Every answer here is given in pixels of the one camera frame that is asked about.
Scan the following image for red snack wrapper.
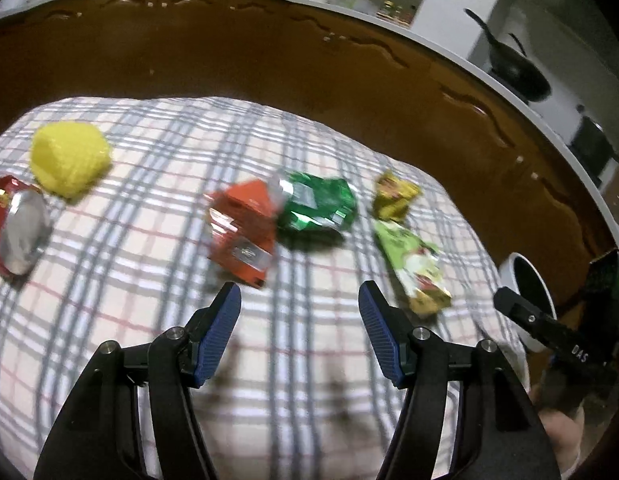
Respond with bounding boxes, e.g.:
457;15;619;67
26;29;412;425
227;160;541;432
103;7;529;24
206;179;281;289

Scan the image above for person's right hand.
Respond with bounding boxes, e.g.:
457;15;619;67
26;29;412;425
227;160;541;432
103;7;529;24
542;407;586;478

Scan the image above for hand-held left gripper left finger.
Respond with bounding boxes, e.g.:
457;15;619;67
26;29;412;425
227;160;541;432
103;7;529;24
34;281;242;480

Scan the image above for red crushed can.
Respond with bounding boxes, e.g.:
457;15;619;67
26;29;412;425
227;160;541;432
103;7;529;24
0;175;53;277

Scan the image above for black cooking pot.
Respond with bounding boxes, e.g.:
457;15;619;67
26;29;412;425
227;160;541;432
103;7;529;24
571;104;619;175

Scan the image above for brown wooden lower cabinets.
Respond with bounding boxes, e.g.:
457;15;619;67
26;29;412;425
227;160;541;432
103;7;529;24
0;0;619;311

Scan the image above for light green snack wrapper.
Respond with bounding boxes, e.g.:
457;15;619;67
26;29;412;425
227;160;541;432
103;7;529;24
373;219;453;317

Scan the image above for plaid tablecloth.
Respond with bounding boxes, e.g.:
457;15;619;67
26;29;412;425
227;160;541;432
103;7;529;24
0;96;531;480

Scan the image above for group of condiment bottles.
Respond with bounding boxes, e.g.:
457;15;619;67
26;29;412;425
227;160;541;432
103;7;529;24
376;0;419;25

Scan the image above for black wok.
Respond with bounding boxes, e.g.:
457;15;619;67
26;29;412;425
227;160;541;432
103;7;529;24
463;8;553;104

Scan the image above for yellow foam fruit net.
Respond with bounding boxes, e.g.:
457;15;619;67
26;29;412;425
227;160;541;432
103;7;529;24
30;122;114;199

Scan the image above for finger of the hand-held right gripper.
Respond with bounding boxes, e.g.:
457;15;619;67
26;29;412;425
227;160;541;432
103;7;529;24
493;285;566;350
584;248;619;307

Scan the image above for green snack bag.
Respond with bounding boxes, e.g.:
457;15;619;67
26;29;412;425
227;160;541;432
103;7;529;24
276;171;359;242

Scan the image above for yellow crumpled wrapper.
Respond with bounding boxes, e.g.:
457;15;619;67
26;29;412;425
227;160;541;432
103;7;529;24
372;170;422;222

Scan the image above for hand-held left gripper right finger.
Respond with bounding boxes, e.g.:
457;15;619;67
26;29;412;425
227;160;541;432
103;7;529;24
358;280;561;480

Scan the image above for white round bin black inside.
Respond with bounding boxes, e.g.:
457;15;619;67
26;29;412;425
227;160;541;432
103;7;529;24
498;252;559;354

